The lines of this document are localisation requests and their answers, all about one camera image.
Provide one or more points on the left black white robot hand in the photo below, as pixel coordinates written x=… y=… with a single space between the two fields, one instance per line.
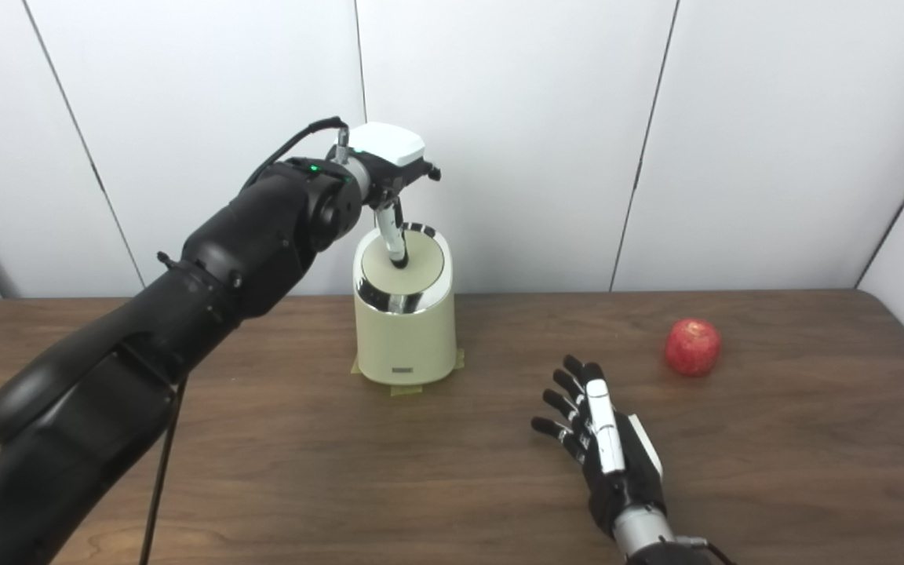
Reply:
x=389 y=145

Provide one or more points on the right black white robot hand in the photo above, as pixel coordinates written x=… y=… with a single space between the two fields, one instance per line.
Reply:
x=617 y=479

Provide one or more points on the cream round bin lid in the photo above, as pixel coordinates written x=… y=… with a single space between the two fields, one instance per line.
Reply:
x=424 y=263

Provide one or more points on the red apple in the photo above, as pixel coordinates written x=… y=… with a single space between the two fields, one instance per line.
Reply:
x=692 y=347

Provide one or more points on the cream-colored bin body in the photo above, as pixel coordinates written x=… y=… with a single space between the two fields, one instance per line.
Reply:
x=405 y=341

